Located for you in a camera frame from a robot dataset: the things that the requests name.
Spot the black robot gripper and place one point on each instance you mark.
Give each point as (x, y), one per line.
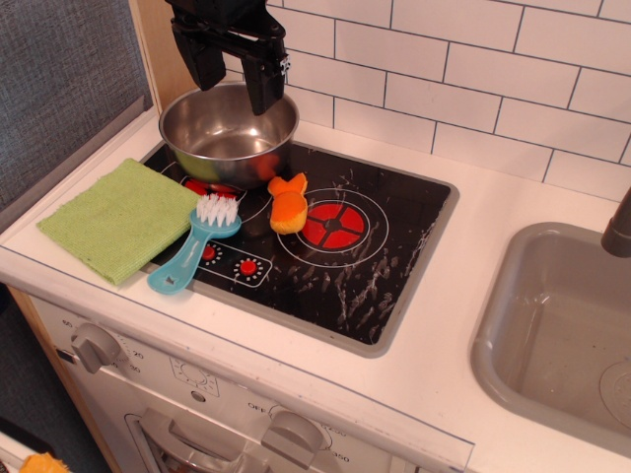
(200, 27)

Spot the orange plush toy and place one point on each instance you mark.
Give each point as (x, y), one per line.
(289, 205)

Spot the green cloth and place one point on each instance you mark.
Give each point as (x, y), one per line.
(123, 221)

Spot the stainless steel pot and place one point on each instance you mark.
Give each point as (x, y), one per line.
(217, 139)

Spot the blue dish brush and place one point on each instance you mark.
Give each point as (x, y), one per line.
(215, 217)

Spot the red left stove button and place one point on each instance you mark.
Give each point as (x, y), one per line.
(208, 253)

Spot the red stove button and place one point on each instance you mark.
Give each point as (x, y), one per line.
(248, 268)
(208, 253)

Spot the red right stove button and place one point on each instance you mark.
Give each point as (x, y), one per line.
(248, 268)

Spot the black toy stovetop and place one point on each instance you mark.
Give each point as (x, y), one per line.
(348, 276)

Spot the grey left oven knob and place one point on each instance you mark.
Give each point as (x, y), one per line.
(94, 346)

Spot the grey oven knob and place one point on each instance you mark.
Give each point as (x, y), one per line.
(94, 346)
(294, 438)

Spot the grey right oven knob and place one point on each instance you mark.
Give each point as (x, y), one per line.
(294, 438)

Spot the grey toy sink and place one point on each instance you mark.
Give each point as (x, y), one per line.
(553, 344)

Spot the grey faucet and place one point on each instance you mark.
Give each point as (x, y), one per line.
(616, 239)

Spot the orange plush on floor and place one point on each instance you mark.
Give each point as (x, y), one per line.
(43, 463)

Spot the grey oven door handle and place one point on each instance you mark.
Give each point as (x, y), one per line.
(205, 448)

